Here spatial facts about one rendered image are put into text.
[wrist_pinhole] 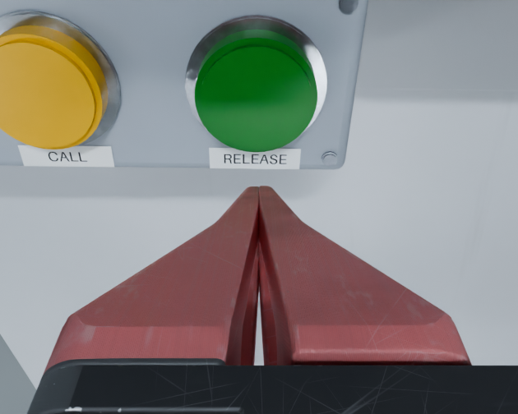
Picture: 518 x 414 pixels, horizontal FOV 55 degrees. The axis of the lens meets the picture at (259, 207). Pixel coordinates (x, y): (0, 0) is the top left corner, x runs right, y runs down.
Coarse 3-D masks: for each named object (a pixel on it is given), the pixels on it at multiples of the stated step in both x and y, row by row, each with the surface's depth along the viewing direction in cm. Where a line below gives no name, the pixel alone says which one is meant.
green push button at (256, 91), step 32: (256, 32) 15; (224, 64) 15; (256, 64) 15; (288, 64) 15; (224, 96) 16; (256, 96) 16; (288, 96) 16; (224, 128) 17; (256, 128) 17; (288, 128) 17
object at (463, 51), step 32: (384, 0) 25; (416, 0) 25; (448, 0) 25; (480, 0) 25; (512, 0) 25; (384, 32) 26; (416, 32) 26; (448, 32) 26; (480, 32) 26; (512, 32) 26; (384, 64) 27; (416, 64) 27; (448, 64) 27; (480, 64) 27; (512, 64) 27
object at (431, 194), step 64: (384, 128) 29; (448, 128) 29; (512, 128) 29; (0, 192) 32; (64, 192) 32; (128, 192) 32; (192, 192) 32; (320, 192) 32; (384, 192) 32; (448, 192) 32; (512, 192) 32; (0, 256) 35; (64, 256) 35; (128, 256) 35; (384, 256) 36; (448, 256) 36; (512, 256) 36; (0, 320) 39; (64, 320) 39; (512, 320) 40
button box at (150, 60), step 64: (0, 0) 15; (64, 0) 15; (128, 0) 15; (192, 0) 15; (256, 0) 15; (320, 0) 15; (128, 64) 16; (192, 64) 16; (320, 64) 16; (128, 128) 18; (192, 128) 18; (320, 128) 18
